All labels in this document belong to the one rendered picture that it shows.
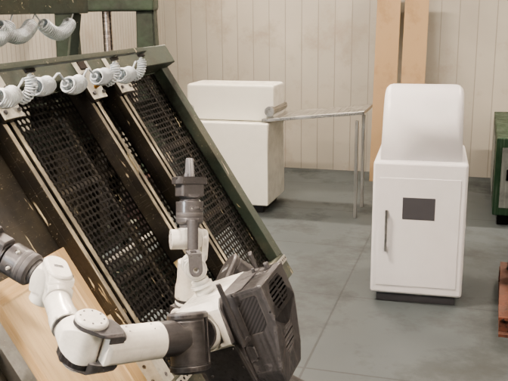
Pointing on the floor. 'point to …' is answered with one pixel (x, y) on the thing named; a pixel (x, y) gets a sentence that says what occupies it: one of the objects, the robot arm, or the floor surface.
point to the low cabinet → (500, 168)
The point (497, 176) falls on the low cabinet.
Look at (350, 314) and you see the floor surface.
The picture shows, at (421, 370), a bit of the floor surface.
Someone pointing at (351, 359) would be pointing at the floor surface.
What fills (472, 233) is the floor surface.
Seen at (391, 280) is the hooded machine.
